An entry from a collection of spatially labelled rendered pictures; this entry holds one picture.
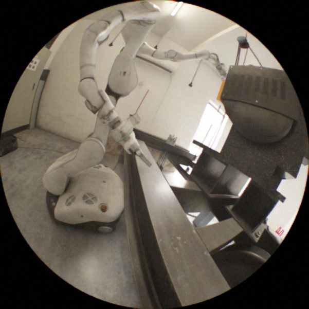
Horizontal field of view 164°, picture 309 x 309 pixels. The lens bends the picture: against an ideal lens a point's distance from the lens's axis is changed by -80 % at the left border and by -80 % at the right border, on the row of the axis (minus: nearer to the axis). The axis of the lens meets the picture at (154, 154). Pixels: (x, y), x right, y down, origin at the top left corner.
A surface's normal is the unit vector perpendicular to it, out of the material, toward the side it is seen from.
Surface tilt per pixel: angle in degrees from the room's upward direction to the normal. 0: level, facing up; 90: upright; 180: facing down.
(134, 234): 0
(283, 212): 90
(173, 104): 90
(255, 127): 90
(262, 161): 90
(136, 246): 0
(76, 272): 0
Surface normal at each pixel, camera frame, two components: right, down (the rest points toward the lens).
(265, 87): -0.81, -0.20
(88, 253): 0.40, -0.88
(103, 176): 0.43, 0.14
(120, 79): 0.29, 0.41
